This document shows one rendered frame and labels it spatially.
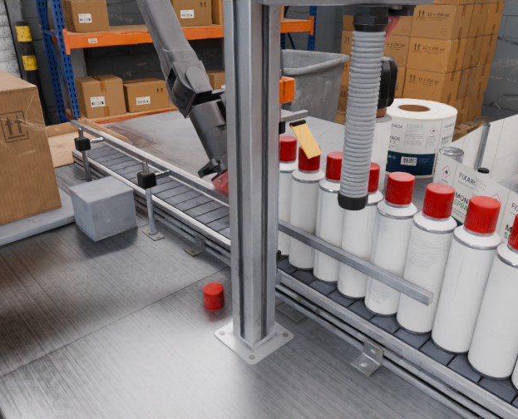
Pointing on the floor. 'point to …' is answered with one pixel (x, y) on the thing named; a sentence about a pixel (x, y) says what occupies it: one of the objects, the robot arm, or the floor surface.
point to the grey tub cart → (313, 81)
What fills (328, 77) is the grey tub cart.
